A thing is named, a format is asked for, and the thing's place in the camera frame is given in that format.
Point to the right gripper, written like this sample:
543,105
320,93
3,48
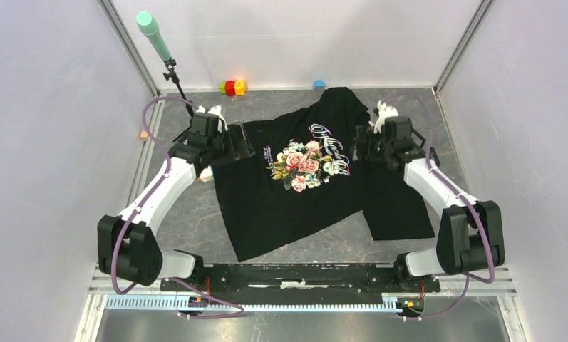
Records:
361,137

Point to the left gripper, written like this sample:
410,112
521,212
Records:
241,148

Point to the black floral t-shirt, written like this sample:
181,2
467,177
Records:
303,178

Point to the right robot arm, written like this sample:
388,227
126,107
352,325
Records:
470,237

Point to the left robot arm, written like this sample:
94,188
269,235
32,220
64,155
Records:
127,246

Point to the red yellow green toy rings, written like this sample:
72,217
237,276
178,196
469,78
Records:
233,87

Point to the blue cup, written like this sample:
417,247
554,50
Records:
318,85

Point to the green microphone on stand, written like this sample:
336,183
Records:
149,27

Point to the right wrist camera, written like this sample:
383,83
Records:
382,112

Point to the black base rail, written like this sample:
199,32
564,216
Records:
308,284

